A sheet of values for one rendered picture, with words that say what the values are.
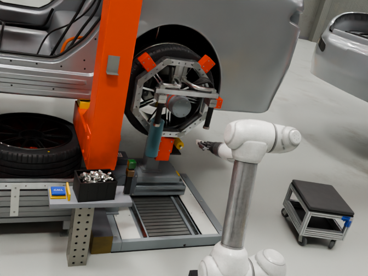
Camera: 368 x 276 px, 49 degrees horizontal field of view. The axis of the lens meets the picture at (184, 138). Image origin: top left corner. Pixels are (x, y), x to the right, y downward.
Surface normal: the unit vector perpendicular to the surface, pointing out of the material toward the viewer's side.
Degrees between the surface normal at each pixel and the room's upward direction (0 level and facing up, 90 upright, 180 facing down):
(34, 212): 90
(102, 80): 90
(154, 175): 0
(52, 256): 0
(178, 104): 90
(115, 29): 90
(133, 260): 0
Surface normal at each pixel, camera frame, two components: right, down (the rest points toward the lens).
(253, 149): 0.22, 0.22
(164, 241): 0.34, 0.43
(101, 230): 0.21, -0.90
